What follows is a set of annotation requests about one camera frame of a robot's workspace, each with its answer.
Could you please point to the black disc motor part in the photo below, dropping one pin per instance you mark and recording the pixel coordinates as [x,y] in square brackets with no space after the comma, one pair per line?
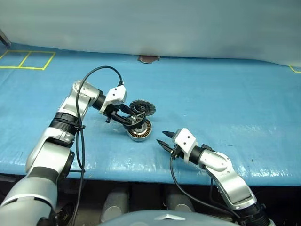
[142,107]

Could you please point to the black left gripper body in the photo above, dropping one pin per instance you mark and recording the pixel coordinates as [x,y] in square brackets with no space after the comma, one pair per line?
[113,111]

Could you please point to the grey rounded shape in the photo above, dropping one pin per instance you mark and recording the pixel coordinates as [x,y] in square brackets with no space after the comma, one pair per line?
[116,202]
[181,202]

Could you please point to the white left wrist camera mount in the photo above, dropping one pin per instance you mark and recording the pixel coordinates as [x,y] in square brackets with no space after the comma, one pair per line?
[116,94]

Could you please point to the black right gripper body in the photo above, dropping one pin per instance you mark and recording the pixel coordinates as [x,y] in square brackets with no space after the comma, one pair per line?
[178,152]

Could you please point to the dark metal pole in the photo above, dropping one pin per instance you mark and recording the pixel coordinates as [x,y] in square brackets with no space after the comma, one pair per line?
[5,40]

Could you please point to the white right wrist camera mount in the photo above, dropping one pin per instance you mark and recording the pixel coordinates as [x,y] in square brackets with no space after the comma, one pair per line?
[185,139]

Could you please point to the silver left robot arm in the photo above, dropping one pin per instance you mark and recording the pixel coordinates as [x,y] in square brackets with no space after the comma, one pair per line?
[47,150]

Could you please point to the blue plastic table cover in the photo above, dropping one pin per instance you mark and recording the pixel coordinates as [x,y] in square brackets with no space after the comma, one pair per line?
[211,99]

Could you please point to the blue-grey robot torso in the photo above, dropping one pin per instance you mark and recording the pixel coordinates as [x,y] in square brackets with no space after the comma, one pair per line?
[164,220]

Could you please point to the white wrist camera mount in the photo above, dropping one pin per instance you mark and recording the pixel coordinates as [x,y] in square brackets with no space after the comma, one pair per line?
[116,94]
[185,139]

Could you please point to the silver spoked rotor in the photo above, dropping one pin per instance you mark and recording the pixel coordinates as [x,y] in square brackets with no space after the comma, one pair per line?
[140,116]

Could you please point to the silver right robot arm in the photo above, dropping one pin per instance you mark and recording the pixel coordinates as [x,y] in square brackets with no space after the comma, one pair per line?
[230,183]

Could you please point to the silver round motor housing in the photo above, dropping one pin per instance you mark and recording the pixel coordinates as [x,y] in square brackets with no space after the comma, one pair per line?
[141,133]

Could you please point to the dark patterned shoe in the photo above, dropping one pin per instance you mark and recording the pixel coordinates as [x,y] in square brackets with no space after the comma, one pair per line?
[67,213]

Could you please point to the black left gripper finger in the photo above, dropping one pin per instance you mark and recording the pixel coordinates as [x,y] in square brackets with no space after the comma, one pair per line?
[126,109]
[121,118]

